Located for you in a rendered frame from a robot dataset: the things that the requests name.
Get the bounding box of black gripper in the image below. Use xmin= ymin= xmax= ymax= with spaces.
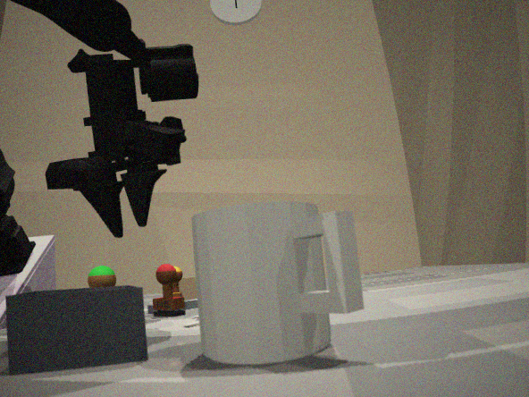
xmin=46 ymin=103 xmax=181 ymax=238

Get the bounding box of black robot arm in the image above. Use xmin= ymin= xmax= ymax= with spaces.
xmin=0 ymin=0 xmax=198 ymax=276

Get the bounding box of white inspection card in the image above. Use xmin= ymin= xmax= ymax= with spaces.
xmin=185 ymin=315 xmax=199 ymax=327

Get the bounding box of grey mug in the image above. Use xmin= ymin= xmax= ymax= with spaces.
xmin=191 ymin=201 xmax=364 ymax=364

